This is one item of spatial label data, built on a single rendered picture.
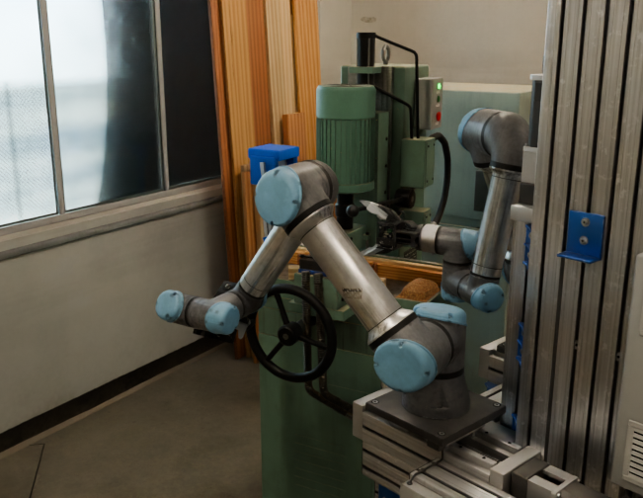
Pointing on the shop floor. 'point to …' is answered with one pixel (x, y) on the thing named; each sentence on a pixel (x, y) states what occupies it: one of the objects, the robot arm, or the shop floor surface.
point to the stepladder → (286, 154)
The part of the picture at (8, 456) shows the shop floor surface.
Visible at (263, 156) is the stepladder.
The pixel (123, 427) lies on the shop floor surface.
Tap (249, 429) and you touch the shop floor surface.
